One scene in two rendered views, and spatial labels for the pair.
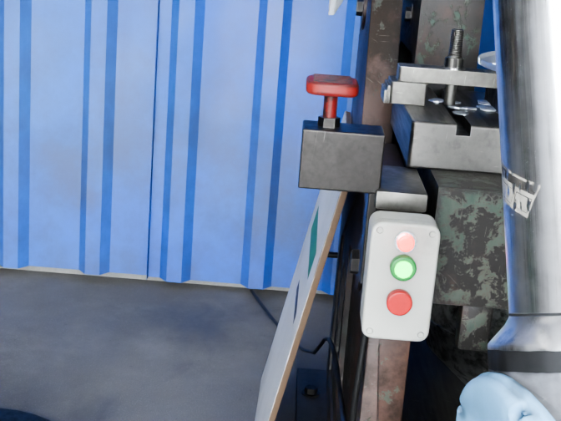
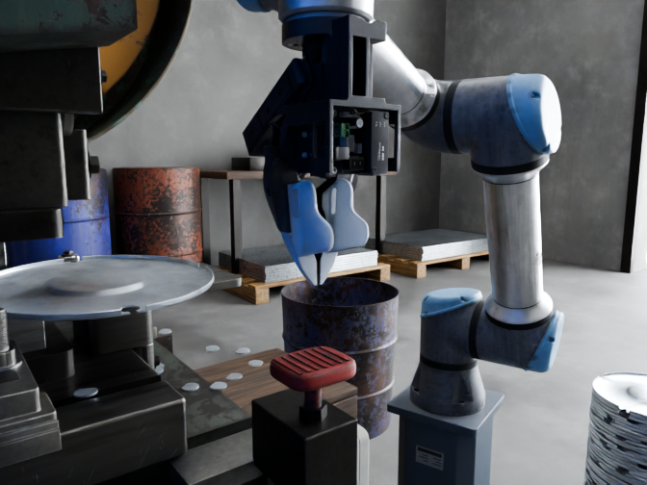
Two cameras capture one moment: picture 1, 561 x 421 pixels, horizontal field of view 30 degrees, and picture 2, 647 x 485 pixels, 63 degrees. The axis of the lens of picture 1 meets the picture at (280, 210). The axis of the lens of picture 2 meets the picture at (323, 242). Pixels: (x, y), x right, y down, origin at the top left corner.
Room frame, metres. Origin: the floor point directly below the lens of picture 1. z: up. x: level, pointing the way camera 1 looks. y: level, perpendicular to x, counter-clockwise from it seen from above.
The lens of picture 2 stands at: (1.48, 0.32, 0.94)
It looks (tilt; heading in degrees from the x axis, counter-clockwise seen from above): 9 degrees down; 233
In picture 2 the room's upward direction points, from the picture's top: straight up
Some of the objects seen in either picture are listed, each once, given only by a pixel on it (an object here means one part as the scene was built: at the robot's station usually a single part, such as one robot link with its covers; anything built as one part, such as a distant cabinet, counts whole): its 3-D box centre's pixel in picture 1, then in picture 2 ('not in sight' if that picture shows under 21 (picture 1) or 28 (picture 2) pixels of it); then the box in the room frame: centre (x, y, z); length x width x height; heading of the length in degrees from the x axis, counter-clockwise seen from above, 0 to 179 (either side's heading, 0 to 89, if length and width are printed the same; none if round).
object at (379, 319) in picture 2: not in sight; (339, 354); (0.33, -1.09, 0.24); 0.42 x 0.42 x 0.48
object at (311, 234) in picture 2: not in sight; (313, 236); (1.23, -0.02, 0.88); 0.06 x 0.03 x 0.09; 89
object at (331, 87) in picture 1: (330, 110); (313, 397); (1.21, -0.05, 0.72); 0.07 x 0.06 x 0.08; 179
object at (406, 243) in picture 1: (405, 242); not in sight; (1.08, -0.14, 0.61); 0.02 x 0.01 x 0.02; 89
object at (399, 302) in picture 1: (399, 301); not in sight; (1.08, -0.14, 0.54); 0.03 x 0.01 x 0.03; 89
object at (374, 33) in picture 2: not in sight; (331, 104); (1.21, -0.02, 0.99); 0.09 x 0.08 x 0.12; 89
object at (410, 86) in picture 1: (447, 67); (1, 367); (1.44, -0.21, 0.76); 0.17 x 0.06 x 0.10; 89
